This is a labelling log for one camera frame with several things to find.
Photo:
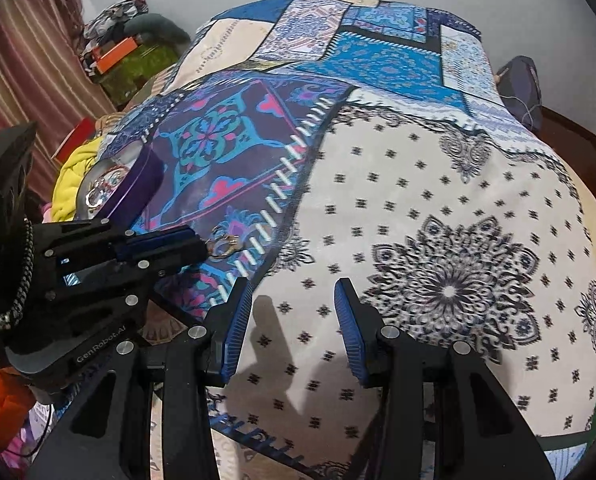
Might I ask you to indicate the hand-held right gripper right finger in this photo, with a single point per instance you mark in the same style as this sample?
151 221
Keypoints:
350 325

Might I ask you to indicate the blue patchwork blanket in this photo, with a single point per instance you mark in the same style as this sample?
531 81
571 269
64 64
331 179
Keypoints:
402 185

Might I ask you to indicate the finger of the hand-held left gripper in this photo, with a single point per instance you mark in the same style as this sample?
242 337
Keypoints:
168 236
178 261

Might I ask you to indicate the brown striped curtain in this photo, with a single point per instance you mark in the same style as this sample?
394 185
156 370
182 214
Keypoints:
23 70

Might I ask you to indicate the striped blanket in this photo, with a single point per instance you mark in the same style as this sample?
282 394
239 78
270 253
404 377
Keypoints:
113 121

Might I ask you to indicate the green bag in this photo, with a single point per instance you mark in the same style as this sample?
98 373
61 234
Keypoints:
143 72

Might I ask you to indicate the purple heart-shaped tin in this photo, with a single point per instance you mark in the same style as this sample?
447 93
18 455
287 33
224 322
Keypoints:
138 185

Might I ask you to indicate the grey bag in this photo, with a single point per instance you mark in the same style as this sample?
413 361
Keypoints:
520 90

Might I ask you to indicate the pile of clothes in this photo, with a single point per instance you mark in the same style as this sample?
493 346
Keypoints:
113 12

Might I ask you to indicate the pink plush cloth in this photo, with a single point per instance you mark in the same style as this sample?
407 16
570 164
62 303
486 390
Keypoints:
40 210

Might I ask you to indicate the red box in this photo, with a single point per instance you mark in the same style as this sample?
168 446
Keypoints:
78 135

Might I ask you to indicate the grey pillow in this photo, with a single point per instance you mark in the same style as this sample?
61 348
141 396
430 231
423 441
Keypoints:
163 25

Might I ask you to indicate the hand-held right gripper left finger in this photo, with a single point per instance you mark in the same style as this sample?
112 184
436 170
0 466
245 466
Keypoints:
235 325

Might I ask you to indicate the yellow cloth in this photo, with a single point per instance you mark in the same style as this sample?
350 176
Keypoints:
75 175

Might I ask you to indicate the orange box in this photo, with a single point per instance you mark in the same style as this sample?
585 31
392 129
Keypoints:
120 55

